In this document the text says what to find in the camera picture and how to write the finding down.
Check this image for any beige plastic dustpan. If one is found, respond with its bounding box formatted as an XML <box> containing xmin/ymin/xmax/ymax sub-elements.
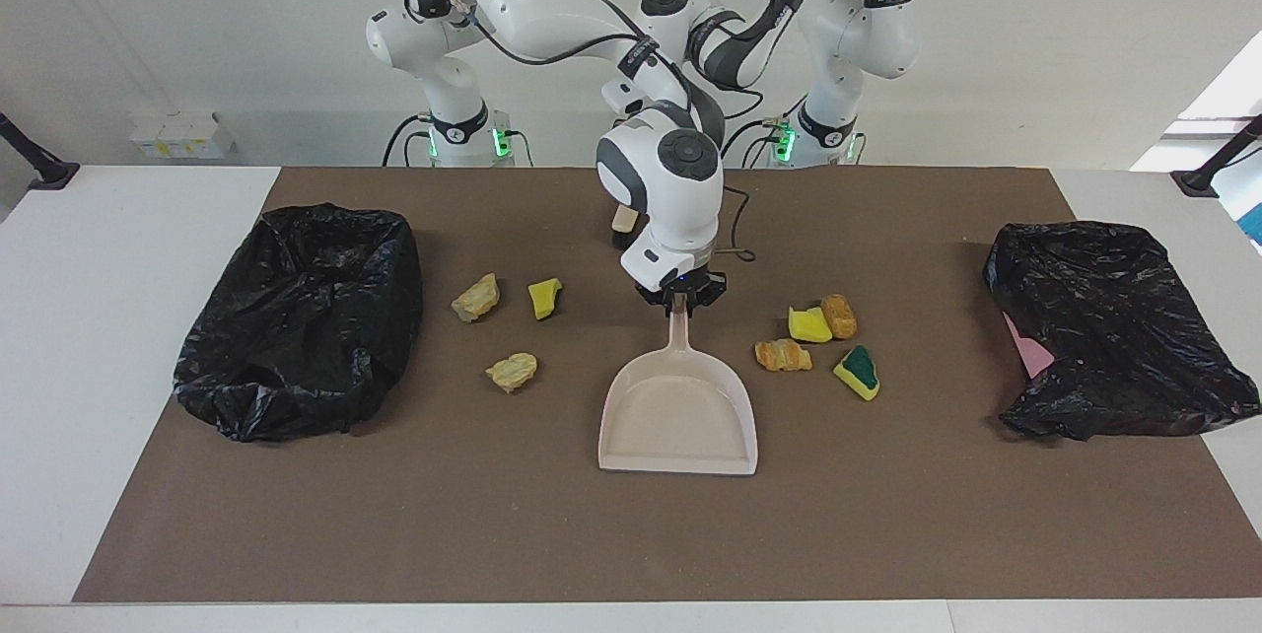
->
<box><xmin>597</xmin><ymin>308</ymin><xmax>759</xmax><ymax>476</ymax></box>

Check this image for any black base power cable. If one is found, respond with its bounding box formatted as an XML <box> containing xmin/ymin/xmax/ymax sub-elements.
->
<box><xmin>383</xmin><ymin>115</ymin><xmax>435</xmax><ymax>168</ymax></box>
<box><xmin>720</xmin><ymin>96</ymin><xmax>811</xmax><ymax>168</ymax></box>

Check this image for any white wall socket box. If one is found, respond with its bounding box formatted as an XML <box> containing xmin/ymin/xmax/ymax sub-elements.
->
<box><xmin>130</xmin><ymin>112</ymin><xmax>236</xmax><ymax>161</ymax></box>

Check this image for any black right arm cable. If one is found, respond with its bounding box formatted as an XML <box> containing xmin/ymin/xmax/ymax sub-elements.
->
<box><xmin>434</xmin><ymin>0</ymin><xmax>758</xmax><ymax>262</ymax></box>

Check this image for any orange sponge piece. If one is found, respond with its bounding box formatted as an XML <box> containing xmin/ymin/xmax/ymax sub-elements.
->
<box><xmin>754</xmin><ymin>338</ymin><xmax>813</xmax><ymax>373</ymax></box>

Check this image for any pale beige sponge scrap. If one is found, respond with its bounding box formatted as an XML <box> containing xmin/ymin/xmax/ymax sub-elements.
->
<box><xmin>485</xmin><ymin>352</ymin><xmax>539</xmax><ymax>394</ymax></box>
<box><xmin>452</xmin><ymin>273</ymin><xmax>501</xmax><ymax>323</ymax></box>

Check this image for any yellow sponge piece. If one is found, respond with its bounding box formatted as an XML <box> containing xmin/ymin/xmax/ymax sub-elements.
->
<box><xmin>788</xmin><ymin>306</ymin><xmax>834</xmax><ymax>344</ymax></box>

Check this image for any pink bin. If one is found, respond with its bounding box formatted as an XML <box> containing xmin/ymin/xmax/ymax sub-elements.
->
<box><xmin>1002</xmin><ymin>311</ymin><xmax>1056</xmax><ymax>380</ymax></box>

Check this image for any brown table mat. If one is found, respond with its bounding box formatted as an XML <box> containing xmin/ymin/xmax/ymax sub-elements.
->
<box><xmin>72</xmin><ymin>167</ymin><xmax>1262</xmax><ymax>604</ymax></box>

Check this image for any black trash bag over pink bin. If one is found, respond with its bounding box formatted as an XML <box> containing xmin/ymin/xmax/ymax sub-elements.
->
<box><xmin>983</xmin><ymin>221</ymin><xmax>1262</xmax><ymax>443</ymax></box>

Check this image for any brown sponge piece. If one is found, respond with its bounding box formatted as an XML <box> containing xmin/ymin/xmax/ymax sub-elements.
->
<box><xmin>821</xmin><ymin>293</ymin><xmax>858</xmax><ymax>340</ymax></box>

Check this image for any green and yellow sponge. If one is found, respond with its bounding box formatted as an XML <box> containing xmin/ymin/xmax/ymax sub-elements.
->
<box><xmin>833</xmin><ymin>345</ymin><xmax>881</xmax><ymax>402</ymax></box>

